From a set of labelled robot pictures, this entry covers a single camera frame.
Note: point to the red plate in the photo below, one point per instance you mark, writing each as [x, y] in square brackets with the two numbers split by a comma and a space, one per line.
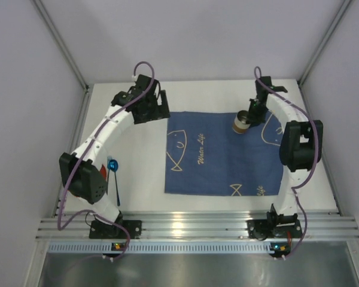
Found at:
[103, 172]

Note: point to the slotted cable duct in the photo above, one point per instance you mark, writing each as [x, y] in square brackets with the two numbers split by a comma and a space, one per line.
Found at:
[139, 247]

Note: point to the brown paper cup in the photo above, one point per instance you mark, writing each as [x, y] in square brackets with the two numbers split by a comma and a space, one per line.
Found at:
[241, 123]

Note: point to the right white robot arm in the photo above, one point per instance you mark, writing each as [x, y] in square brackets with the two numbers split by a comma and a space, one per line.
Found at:
[301, 144]

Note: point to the blue fish placemat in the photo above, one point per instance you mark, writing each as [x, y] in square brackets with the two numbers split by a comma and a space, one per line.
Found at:
[205, 157]

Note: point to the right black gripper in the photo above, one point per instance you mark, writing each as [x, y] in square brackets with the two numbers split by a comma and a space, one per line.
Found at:
[254, 118]

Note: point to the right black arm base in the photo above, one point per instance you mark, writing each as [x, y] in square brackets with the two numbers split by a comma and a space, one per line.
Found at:
[261, 229]

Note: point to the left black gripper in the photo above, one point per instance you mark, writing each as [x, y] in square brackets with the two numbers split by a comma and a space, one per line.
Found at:
[155, 112]

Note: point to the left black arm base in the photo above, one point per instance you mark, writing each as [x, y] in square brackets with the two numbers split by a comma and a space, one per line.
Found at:
[100, 230]

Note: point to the blue metal spoon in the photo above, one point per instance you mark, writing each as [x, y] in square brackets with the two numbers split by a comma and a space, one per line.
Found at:
[114, 168]

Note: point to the aluminium mounting rail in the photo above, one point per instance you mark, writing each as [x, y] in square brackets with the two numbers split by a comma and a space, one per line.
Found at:
[206, 225]

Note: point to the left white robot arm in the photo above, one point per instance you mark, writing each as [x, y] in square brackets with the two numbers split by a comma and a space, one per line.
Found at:
[82, 171]

